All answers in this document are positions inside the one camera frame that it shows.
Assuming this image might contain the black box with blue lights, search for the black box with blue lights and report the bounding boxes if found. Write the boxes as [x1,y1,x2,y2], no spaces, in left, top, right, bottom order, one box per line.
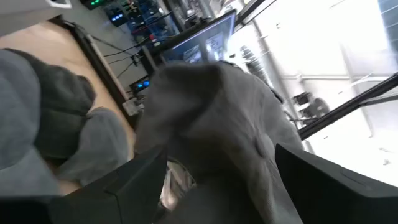
[128,75,152,95]

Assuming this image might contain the white power adapter box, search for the white power adapter box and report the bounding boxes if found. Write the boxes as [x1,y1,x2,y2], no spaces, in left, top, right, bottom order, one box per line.
[121,97,144,118]

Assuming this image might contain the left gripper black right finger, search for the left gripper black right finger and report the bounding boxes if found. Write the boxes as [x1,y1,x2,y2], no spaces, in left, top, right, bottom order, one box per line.
[275,143,398,224]

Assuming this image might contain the grey-blue baseball cap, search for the grey-blue baseball cap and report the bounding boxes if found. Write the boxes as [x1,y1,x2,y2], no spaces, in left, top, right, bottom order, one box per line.
[0,48,131,197]
[135,60,305,224]

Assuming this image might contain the computer monitor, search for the computer monitor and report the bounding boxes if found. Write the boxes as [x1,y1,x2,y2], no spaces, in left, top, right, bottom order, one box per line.
[159,9,238,67]

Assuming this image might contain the black metal beam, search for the black metal beam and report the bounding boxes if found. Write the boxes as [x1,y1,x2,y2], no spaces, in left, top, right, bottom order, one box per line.
[297,72,398,141]

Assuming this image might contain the black device with blue lights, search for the black device with blue lights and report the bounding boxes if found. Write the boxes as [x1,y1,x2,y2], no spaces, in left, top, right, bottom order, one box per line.
[103,2,129,28]

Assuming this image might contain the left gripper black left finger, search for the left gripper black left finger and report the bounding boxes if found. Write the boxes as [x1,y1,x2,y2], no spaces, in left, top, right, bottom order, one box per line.
[49,146,169,224]

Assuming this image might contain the black aluminium table frame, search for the black aluminium table frame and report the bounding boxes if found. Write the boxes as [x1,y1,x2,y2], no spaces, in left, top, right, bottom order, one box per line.
[49,17,138,129]

